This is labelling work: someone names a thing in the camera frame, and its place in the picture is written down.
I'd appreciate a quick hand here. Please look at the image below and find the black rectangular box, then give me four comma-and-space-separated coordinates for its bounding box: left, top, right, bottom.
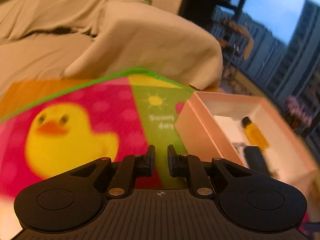
244, 146, 271, 177

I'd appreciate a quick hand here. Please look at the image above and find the amber liquid bottle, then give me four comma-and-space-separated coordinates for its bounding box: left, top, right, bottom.
241, 116, 269, 152

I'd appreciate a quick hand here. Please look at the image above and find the pink cardboard box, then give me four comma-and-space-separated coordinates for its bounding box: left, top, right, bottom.
175, 92, 318, 197

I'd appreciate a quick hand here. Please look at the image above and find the colourful cartoon play mat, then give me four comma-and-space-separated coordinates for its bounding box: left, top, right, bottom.
0, 67, 201, 240

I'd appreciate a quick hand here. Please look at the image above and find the beige covered sofa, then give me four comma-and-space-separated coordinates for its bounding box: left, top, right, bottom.
1, 0, 222, 93

